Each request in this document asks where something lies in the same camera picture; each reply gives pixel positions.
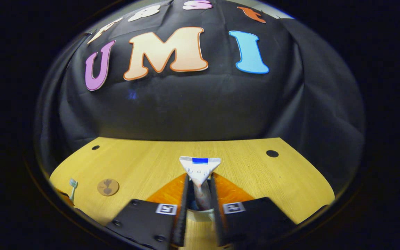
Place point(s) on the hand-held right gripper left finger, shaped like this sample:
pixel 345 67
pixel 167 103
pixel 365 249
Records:
pixel 148 222

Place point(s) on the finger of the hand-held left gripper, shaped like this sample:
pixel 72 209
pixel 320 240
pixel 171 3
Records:
pixel 65 198

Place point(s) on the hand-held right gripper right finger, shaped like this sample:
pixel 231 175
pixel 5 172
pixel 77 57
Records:
pixel 252 222

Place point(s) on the pale green toothbrush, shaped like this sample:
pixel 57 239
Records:
pixel 73 185

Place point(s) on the round brown coaster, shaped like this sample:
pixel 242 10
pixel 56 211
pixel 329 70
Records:
pixel 108 187

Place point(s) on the white toothpaste tube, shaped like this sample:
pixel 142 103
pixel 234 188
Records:
pixel 200 170

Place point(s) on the wooden desktop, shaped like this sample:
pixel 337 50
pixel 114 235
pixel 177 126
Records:
pixel 137 163

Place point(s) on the black backdrop cloth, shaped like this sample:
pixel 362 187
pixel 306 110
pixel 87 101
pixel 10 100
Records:
pixel 200 107

